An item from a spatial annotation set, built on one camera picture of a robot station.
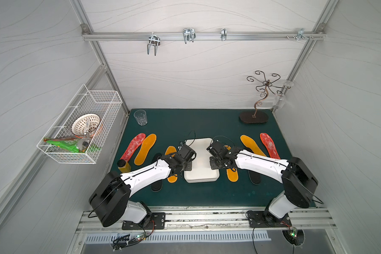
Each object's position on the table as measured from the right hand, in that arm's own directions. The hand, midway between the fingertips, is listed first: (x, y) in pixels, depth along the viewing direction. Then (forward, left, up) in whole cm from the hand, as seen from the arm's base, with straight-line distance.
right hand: (214, 161), depth 87 cm
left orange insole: (+13, +43, -4) cm, 45 cm away
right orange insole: (+17, -24, -6) cm, 30 cm away
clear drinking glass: (+33, +51, 0) cm, 61 cm away
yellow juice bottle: (-7, +48, +4) cm, 49 cm away
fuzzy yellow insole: (-9, +23, -4) cm, 25 cm away
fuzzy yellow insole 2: (-5, -11, -6) cm, 14 cm away
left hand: (-2, +14, +1) cm, 15 cm away
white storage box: (-5, +7, -1) cm, 9 cm away
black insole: (-13, +30, -5) cm, 33 cm away
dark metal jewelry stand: (+40, -30, -5) cm, 50 cm away
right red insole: (+13, -38, -6) cm, 40 cm away
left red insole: (+11, +52, -5) cm, 53 cm away
